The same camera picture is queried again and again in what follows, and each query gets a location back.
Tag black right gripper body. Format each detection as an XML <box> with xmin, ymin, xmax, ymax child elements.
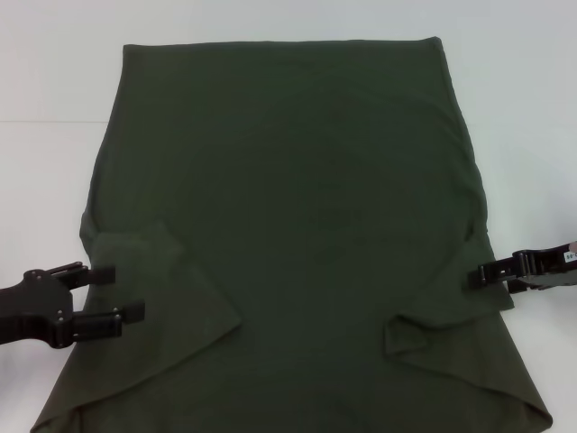
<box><xmin>508</xmin><ymin>243</ymin><xmax>577</xmax><ymax>294</ymax></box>

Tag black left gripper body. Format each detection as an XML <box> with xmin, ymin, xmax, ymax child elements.
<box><xmin>0</xmin><ymin>269</ymin><xmax>76</xmax><ymax>349</ymax></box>

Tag dark green shirt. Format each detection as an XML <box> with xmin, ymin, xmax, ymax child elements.
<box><xmin>30</xmin><ymin>35</ymin><xmax>554</xmax><ymax>433</ymax></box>

